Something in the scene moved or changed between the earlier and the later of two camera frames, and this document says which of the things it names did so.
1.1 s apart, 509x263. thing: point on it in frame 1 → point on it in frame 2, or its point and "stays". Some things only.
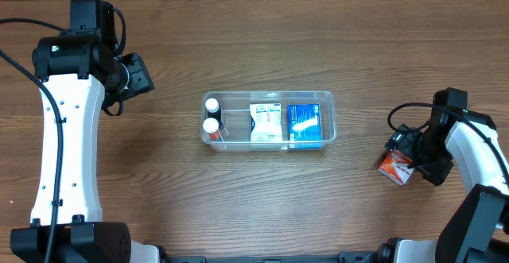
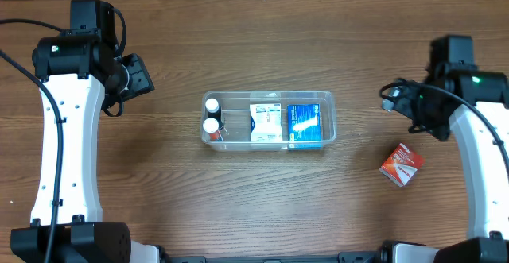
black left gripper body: (137, 76) stays
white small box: (266, 122) stays
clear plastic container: (268, 120) stays
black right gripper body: (408, 150) → (416, 110)
